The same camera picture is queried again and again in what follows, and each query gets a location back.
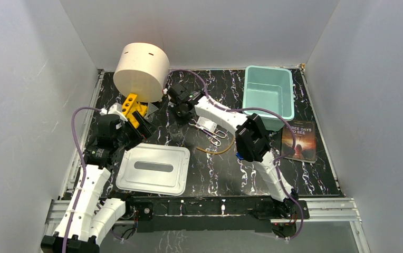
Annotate white rectangular bin lid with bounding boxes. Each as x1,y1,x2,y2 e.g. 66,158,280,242
116,143,190,196

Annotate small clear glass beaker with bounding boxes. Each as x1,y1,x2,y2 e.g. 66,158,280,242
168,124,185,142

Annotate clear glass funnel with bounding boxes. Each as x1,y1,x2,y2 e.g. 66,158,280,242
145,103,159,118

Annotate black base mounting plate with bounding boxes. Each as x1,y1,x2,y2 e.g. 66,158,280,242
116,196,310,236

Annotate yellow test tube rack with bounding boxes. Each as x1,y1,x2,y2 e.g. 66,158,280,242
122,93,147,128

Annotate aluminium frame rail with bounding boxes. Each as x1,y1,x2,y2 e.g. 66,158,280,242
45,197,362,225

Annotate metal crucible tongs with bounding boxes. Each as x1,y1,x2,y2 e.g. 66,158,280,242
188,119,227,147

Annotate brown paperback book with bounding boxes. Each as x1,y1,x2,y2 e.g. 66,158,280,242
281,120,317,163

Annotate mint green plastic bin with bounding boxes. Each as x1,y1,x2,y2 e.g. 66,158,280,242
242,65,295,122

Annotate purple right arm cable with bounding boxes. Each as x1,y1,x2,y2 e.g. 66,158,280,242
168,69,304,241

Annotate white paper packet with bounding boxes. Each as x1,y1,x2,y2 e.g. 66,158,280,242
197,116,217,132

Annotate beige cylindrical container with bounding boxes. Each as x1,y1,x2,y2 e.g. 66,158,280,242
113,42,170,103

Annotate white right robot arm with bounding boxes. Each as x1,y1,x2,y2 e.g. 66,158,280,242
164,84,298,218

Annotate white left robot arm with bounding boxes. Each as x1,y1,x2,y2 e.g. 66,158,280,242
40,103,156,252

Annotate tan rubber tube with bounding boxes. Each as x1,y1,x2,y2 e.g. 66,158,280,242
196,137,236,155

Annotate blue capped clear tube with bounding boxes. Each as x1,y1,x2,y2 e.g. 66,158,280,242
236,151,244,160

